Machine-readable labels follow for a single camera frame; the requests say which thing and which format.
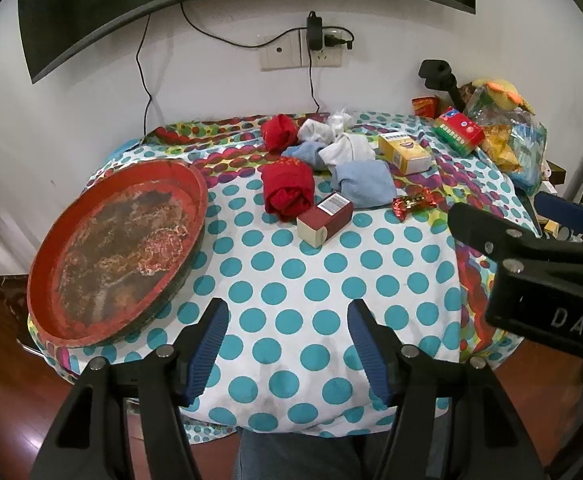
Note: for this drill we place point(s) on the person's blue jeans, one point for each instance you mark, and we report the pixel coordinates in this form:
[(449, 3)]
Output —
[(311, 455)]

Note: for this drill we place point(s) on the black power adapter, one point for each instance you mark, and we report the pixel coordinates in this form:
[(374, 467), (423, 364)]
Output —
[(315, 32)]

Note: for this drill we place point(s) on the red sock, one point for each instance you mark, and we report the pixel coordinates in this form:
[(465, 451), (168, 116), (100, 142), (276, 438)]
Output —
[(286, 190), (279, 132)]

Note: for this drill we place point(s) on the red candy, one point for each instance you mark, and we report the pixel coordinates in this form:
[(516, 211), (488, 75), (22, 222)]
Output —
[(414, 204)]

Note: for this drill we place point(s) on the light blue cloth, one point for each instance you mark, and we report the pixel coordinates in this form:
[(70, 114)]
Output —
[(127, 143)]

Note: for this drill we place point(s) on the polka dot tablecloth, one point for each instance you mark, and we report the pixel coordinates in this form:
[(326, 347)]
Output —
[(281, 280)]

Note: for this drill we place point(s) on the orange snack packet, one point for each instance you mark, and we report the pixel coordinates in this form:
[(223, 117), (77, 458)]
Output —
[(424, 107)]

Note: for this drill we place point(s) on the black plug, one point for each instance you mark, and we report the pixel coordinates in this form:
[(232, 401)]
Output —
[(334, 40)]

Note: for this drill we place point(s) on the yellow knitted toy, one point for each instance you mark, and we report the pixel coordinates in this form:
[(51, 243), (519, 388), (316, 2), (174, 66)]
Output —
[(496, 90)]

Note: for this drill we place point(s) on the black clamp stand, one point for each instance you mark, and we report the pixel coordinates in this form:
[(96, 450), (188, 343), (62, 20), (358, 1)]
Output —
[(434, 71)]

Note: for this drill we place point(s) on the red round tray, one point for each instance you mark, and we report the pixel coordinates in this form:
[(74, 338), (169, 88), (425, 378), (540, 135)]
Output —
[(121, 250)]

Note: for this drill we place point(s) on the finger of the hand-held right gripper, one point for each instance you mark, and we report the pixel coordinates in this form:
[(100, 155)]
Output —
[(476, 227), (566, 212)]

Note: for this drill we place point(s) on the light blue sock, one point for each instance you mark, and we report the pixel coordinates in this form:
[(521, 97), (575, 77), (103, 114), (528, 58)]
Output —
[(364, 183), (304, 153)]

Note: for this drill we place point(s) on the red and green medicine box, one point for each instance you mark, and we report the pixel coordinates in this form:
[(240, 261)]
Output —
[(459, 130)]

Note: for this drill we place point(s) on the yellow medicine box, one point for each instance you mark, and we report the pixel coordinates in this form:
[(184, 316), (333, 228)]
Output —
[(401, 152)]

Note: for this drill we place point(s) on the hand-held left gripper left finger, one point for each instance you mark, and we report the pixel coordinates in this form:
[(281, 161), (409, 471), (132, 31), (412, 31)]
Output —
[(206, 352)]

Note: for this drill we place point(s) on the white sock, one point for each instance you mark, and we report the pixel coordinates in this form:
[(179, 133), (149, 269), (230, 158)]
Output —
[(346, 151), (316, 130)]

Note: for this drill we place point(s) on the dark red small box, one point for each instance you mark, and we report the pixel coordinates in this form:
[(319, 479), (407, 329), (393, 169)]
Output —
[(326, 217)]

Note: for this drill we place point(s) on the clear bag of snacks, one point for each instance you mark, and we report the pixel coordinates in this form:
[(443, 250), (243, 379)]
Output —
[(511, 140)]

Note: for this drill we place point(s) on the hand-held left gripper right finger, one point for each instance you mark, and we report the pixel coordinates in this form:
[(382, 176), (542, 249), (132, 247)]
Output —
[(371, 355)]

